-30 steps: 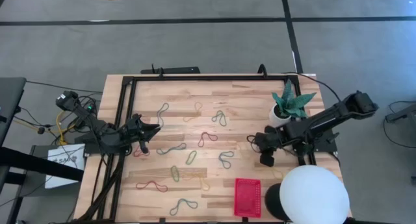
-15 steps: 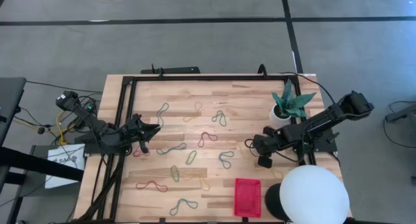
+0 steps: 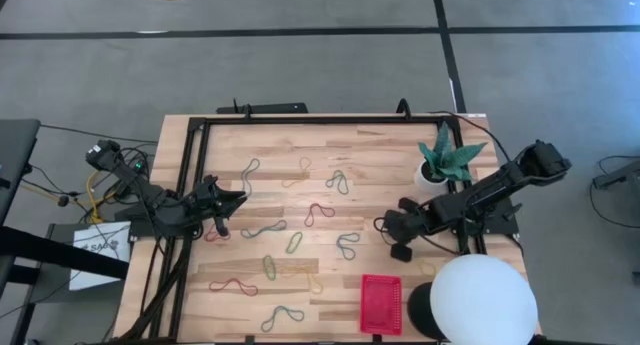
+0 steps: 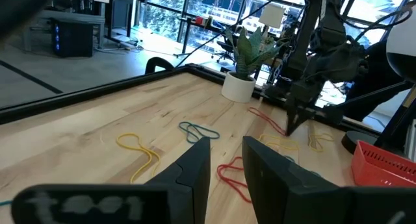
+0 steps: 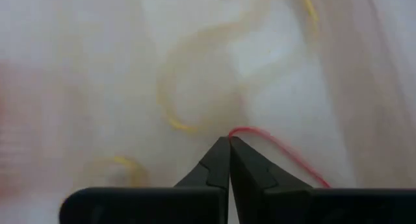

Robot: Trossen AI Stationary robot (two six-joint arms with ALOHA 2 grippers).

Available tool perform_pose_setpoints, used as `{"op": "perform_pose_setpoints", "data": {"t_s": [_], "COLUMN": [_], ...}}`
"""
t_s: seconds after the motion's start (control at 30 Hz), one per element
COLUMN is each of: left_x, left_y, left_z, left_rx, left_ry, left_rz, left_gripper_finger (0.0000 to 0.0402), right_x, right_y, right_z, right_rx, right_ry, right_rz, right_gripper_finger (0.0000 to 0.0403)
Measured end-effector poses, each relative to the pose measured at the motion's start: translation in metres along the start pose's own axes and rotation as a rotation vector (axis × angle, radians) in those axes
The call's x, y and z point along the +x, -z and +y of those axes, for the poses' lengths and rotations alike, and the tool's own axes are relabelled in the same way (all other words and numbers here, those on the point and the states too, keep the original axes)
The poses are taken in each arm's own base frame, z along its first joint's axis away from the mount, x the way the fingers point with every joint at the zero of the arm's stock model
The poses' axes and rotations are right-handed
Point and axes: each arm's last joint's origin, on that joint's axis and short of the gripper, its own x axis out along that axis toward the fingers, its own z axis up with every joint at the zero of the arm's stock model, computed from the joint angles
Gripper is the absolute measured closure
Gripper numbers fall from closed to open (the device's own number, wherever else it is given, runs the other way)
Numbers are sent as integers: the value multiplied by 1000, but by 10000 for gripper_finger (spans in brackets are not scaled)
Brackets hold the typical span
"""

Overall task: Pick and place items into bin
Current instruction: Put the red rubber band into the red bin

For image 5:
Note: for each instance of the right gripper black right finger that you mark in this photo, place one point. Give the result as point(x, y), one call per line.
point(266, 201)

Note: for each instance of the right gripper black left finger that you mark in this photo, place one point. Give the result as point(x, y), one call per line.
point(201, 201)

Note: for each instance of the red rubber band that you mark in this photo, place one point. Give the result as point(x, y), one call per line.
point(282, 148)

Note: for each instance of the yellow rubber band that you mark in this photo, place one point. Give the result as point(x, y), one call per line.
point(308, 4)
point(125, 160)
point(177, 124)

